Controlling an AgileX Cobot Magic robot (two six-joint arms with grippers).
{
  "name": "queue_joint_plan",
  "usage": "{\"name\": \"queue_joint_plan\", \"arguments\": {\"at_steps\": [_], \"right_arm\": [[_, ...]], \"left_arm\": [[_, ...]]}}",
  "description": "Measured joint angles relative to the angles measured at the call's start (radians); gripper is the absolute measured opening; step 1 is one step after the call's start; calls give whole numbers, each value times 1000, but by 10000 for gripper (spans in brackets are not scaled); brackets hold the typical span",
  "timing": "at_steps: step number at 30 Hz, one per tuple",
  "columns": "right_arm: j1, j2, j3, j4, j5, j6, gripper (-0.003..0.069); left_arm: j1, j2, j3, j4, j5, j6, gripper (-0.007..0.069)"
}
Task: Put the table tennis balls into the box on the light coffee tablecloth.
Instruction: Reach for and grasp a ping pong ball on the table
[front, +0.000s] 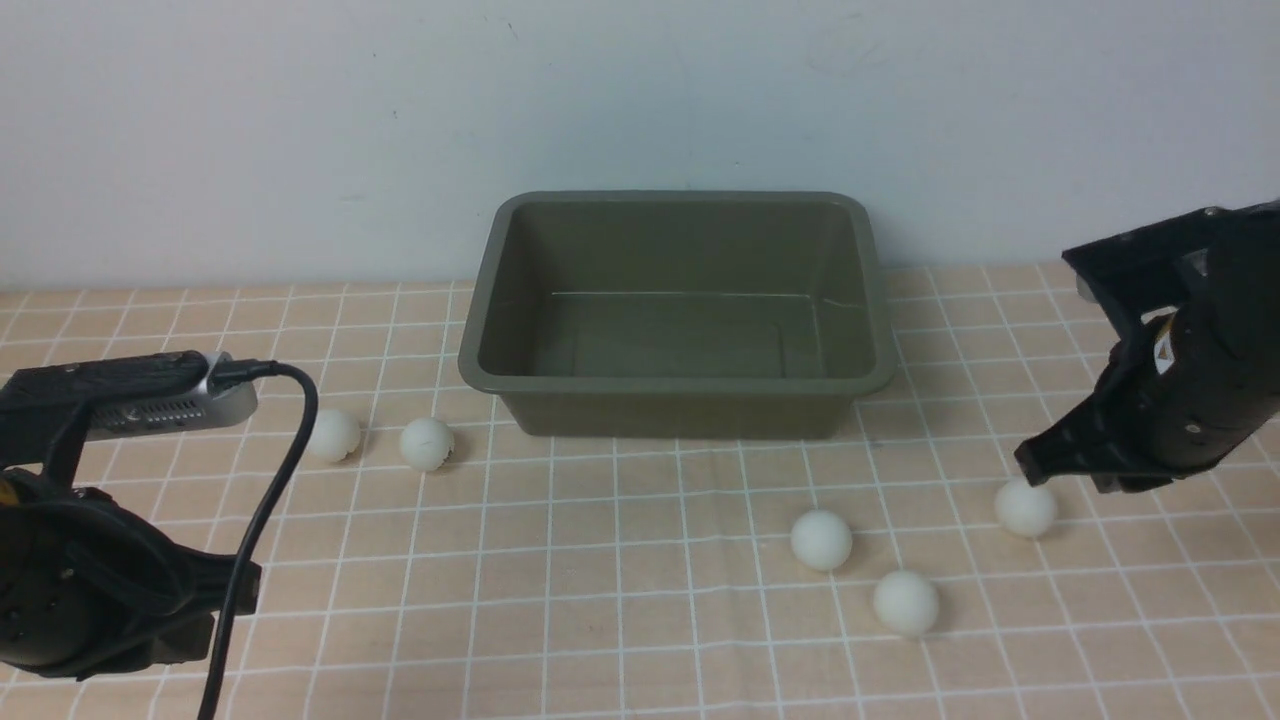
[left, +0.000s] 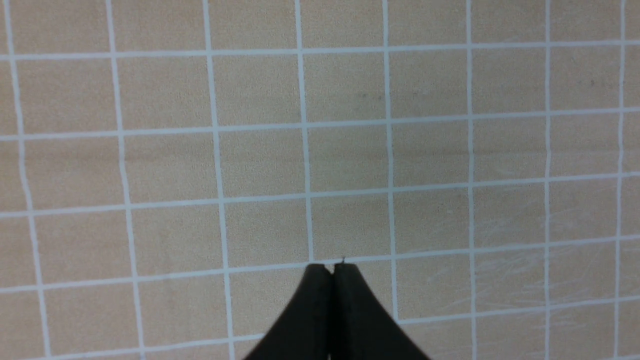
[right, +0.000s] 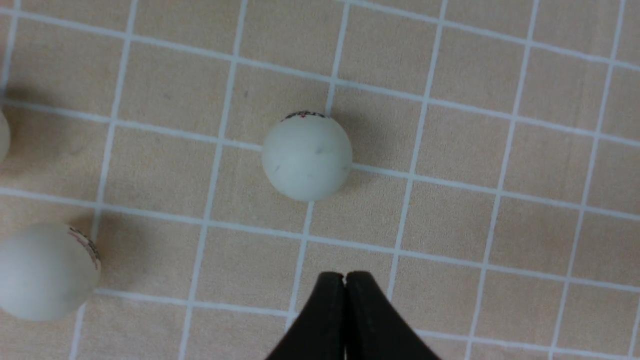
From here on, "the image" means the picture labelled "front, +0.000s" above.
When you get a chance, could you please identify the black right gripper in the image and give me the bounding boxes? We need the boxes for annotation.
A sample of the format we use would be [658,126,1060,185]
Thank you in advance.
[1014,215,1277,493]

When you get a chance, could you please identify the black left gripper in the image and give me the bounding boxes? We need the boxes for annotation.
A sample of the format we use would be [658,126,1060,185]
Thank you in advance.
[1,470,236,682]

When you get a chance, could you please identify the white ball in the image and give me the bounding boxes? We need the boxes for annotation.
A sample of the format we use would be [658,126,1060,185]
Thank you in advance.
[872,570,941,638]
[790,509,852,571]
[399,416,454,473]
[305,407,362,464]
[993,480,1059,539]

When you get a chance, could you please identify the olive green plastic bin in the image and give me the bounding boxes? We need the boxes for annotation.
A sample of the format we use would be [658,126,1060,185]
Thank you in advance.
[457,190,899,439]

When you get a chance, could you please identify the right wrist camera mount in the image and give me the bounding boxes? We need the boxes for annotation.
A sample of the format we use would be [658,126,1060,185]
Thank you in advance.
[1062,208,1235,338]

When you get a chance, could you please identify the black left camera cable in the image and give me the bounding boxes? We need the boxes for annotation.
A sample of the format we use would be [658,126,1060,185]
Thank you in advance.
[197,357,319,720]

